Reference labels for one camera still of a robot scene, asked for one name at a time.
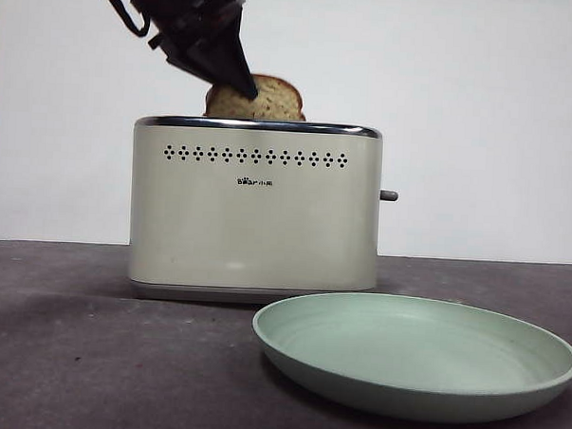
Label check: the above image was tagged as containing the pale green round plate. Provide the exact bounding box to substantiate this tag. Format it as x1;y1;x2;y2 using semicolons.
248;288;572;429

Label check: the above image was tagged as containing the toasted bread slice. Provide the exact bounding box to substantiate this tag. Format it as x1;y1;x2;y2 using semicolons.
204;71;308;123

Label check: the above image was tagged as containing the cream toaster with chrome top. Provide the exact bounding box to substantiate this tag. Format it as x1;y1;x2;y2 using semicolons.
124;113;385;310

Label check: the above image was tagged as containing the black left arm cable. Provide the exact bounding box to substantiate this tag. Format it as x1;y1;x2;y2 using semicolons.
94;0;152;40

